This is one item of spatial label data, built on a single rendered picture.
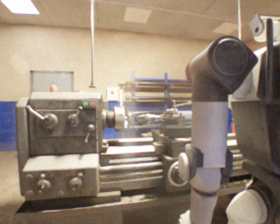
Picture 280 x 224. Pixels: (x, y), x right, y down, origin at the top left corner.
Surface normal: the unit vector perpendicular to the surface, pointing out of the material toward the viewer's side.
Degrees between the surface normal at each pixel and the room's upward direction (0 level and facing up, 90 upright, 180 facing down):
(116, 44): 90
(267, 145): 101
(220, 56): 90
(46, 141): 90
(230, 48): 90
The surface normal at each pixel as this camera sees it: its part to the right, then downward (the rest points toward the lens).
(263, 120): -0.98, 0.19
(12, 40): 0.21, 0.04
